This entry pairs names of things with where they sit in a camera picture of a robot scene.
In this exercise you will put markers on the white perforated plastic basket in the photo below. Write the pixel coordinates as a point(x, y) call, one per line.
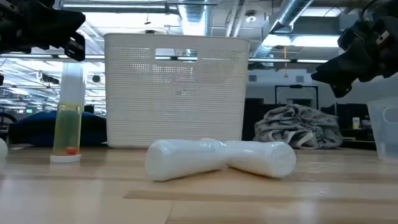
point(177, 105)

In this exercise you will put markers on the black metal stand frame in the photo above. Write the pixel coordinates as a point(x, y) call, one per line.
point(296, 86)

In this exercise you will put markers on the silver ceiling air duct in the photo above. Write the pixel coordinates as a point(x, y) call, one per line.
point(289, 14)

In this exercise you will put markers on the white gauze roll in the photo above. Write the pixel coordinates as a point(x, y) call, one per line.
point(180, 158)
point(264, 158)

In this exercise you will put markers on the blue fabric pouch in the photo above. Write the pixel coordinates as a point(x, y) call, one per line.
point(34, 129)

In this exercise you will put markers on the clear plastic cup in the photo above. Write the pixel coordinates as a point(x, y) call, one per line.
point(387, 130)

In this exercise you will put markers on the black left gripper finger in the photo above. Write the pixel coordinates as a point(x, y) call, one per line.
point(75, 46)
point(59, 23)

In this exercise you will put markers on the small yellow white bottle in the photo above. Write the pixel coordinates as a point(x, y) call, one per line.
point(356, 123)

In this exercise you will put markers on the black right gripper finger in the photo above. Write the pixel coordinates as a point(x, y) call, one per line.
point(339, 73)
point(341, 90)

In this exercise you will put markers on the grey patterned cloth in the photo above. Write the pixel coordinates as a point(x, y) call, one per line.
point(298, 124)

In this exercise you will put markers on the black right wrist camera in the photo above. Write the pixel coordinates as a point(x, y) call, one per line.
point(357, 39)

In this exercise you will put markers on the yellow vial with white cap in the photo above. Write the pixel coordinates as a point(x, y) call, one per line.
point(66, 130)

